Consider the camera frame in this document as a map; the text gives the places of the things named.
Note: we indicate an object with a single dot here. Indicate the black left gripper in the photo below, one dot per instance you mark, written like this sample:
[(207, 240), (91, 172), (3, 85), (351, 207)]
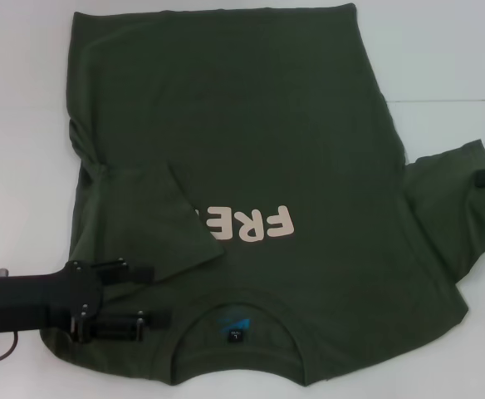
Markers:
[(35, 301)]

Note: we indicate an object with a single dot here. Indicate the dark green printed t-shirt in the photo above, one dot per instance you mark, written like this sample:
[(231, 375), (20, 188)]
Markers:
[(226, 104)]

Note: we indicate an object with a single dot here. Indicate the small silver metal knob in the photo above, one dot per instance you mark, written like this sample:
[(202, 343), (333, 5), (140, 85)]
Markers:
[(3, 273)]

